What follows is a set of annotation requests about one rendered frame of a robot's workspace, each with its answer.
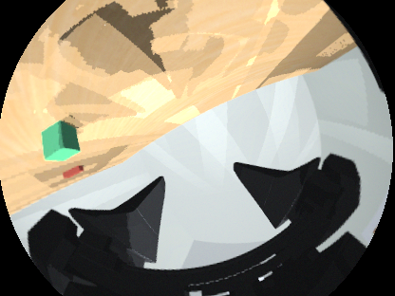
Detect green cube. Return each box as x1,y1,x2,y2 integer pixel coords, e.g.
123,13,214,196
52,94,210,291
42,120,80,162

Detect red rectangular block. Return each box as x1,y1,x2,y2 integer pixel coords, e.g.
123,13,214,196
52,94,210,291
64,166,84,179

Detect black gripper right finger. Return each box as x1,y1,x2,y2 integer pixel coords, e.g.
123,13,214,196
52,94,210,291
233,157,322,229

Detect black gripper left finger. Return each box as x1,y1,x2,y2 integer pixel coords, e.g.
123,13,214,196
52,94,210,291
68,176,166,263

